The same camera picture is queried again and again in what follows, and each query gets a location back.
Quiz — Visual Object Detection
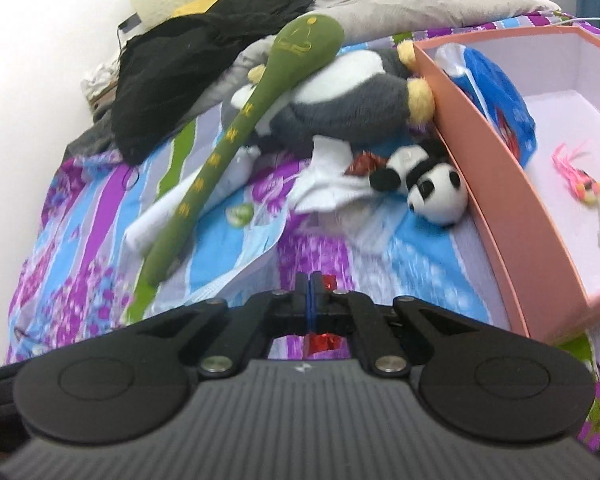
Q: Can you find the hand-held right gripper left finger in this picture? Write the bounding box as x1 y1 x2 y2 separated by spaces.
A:
132 272 312 380

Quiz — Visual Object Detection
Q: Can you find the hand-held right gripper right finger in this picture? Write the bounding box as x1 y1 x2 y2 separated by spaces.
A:
310 272 463 380

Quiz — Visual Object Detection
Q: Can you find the shiny red foil wrapper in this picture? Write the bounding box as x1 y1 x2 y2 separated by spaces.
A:
302 274 346 356

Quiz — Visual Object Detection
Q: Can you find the white bubble wrap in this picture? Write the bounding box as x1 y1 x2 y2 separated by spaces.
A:
290 135 381 213

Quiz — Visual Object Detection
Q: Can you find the dark red foil packet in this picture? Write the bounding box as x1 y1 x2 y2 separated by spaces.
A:
344 152 388 177

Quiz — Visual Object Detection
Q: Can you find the small panda plush toy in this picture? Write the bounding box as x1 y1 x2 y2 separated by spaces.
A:
369 142 468 226

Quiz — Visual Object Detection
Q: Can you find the pink cardboard box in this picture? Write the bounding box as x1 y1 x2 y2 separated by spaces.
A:
412 25 600 346

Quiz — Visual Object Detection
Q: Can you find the blue printed plastic bag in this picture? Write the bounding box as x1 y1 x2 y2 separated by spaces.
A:
435 42 538 168

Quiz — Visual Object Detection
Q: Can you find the pink tassel toy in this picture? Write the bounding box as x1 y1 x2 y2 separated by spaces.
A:
552 140 600 206

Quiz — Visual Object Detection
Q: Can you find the grey penguin plush toy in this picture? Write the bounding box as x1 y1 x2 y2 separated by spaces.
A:
230 40 437 153

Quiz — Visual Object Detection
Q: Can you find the green plush stick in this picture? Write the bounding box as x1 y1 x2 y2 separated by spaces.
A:
139 12 346 288

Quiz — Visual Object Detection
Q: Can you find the dark grey blanket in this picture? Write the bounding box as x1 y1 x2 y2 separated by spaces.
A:
62 110 126 161

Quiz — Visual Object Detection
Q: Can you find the black garment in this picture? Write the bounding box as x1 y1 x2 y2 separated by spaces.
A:
115 0 316 166

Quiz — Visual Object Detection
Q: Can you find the white crumpled cloth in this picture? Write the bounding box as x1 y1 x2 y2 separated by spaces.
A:
80 57 126 106

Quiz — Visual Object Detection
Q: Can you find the black plug with cable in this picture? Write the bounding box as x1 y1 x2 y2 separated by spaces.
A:
115 10 143 56

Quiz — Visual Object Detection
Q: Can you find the white cable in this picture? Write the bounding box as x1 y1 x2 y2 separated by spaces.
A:
545 10 600 28

